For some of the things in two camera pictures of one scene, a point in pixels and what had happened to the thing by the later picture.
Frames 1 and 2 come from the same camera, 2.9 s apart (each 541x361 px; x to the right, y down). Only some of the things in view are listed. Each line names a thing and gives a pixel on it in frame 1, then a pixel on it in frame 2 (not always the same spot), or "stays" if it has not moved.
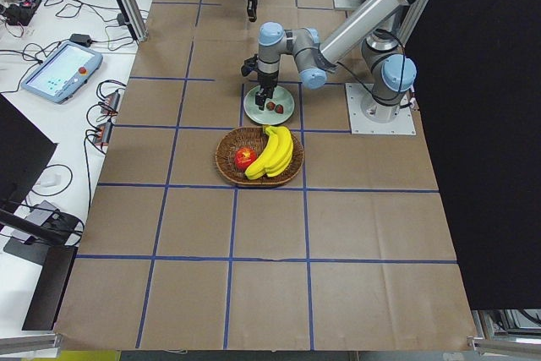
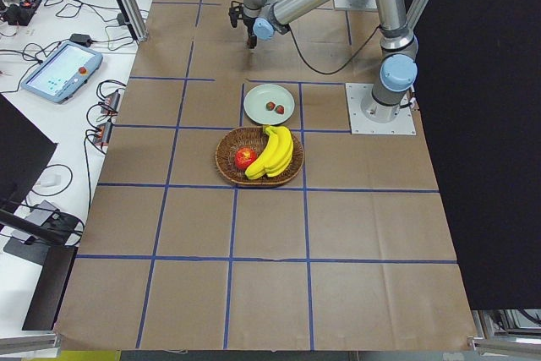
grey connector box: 112,101 stays
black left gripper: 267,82 -> 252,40
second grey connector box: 102,134 stays
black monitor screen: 24,151 stays
